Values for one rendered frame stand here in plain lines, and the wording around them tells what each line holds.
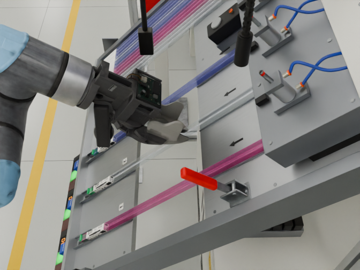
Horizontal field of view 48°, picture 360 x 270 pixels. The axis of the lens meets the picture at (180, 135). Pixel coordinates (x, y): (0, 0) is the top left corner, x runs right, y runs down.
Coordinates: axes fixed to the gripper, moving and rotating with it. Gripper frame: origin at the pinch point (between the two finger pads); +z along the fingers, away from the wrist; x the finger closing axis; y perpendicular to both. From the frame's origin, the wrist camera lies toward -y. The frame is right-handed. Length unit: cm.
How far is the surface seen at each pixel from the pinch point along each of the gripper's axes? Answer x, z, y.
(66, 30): 156, 0, -117
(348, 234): -5, 53, -4
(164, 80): 83, 34, -58
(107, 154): 8.6, -3.5, -24.6
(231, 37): 14.5, 2.0, 14.6
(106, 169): 4.4, -3.4, -24.2
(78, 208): -2.7, -5.8, -32.3
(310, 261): -11.9, 44.5, -10.4
